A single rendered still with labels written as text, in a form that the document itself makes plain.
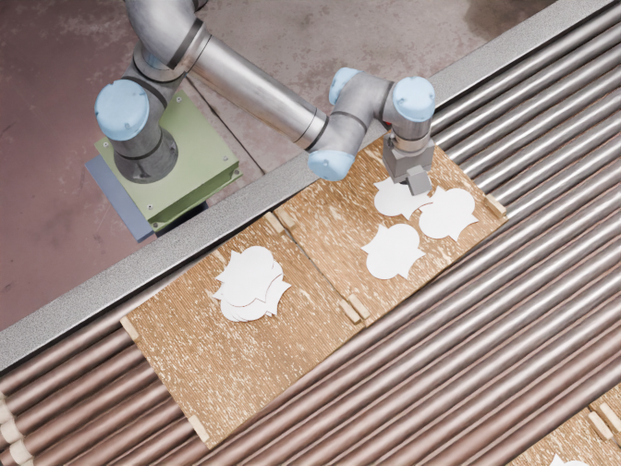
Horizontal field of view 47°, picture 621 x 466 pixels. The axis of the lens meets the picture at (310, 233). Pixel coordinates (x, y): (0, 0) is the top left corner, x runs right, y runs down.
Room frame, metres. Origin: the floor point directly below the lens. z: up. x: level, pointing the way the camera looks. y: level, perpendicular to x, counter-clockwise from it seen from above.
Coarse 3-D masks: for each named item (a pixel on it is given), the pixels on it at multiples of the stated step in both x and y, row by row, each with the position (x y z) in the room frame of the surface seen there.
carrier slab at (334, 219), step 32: (448, 160) 0.79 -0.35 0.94; (320, 192) 0.75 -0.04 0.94; (352, 192) 0.74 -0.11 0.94; (480, 192) 0.69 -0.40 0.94; (320, 224) 0.68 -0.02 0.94; (352, 224) 0.66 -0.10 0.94; (384, 224) 0.65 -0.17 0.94; (416, 224) 0.64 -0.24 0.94; (480, 224) 0.61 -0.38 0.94; (320, 256) 0.60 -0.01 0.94; (352, 256) 0.58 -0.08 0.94; (448, 256) 0.55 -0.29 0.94; (352, 288) 0.51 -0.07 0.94; (384, 288) 0.50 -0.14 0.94; (416, 288) 0.49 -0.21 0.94
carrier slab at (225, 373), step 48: (240, 240) 0.66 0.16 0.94; (288, 240) 0.65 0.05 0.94; (192, 288) 0.57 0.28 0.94; (288, 288) 0.53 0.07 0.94; (144, 336) 0.48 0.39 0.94; (192, 336) 0.46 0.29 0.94; (240, 336) 0.44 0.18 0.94; (288, 336) 0.43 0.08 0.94; (336, 336) 0.41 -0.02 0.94; (192, 384) 0.36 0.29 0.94; (240, 384) 0.34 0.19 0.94; (288, 384) 0.32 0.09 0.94
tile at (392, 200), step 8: (376, 184) 0.75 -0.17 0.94; (384, 184) 0.75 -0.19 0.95; (392, 184) 0.74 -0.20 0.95; (400, 184) 0.74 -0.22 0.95; (384, 192) 0.72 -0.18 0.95; (392, 192) 0.72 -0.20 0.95; (400, 192) 0.72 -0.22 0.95; (408, 192) 0.71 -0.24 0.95; (424, 192) 0.71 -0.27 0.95; (376, 200) 0.71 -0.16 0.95; (384, 200) 0.70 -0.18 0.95; (392, 200) 0.70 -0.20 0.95; (400, 200) 0.70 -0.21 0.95; (408, 200) 0.69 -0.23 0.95; (416, 200) 0.69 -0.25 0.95; (424, 200) 0.69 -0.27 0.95; (376, 208) 0.69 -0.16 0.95; (384, 208) 0.68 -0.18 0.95; (392, 208) 0.68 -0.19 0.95; (400, 208) 0.68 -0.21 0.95; (408, 208) 0.67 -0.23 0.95; (416, 208) 0.67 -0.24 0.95; (392, 216) 0.66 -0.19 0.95; (408, 216) 0.65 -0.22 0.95
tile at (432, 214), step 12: (444, 192) 0.70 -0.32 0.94; (456, 192) 0.70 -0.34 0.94; (468, 192) 0.69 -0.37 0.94; (432, 204) 0.68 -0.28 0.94; (444, 204) 0.67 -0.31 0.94; (456, 204) 0.67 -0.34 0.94; (468, 204) 0.66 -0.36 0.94; (420, 216) 0.65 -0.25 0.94; (432, 216) 0.65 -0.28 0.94; (444, 216) 0.64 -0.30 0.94; (456, 216) 0.64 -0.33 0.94; (468, 216) 0.63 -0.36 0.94; (420, 228) 0.62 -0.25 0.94; (432, 228) 0.62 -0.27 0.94; (444, 228) 0.61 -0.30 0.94; (456, 228) 0.61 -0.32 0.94; (456, 240) 0.58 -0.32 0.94
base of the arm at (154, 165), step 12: (168, 132) 0.95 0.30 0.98; (168, 144) 0.92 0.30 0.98; (120, 156) 0.88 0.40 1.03; (144, 156) 0.86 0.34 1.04; (156, 156) 0.87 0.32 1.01; (168, 156) 0.88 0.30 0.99; (120, 168) 0.87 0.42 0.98; (132, 168) 0.86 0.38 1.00; (144, 168) 0.85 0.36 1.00; (156, 168) 0.86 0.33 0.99; (168, 168) 0.86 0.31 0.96; (132, 180) 0.85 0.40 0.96; (144, 180) 0.84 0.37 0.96; (156, 180) 0.85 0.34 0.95
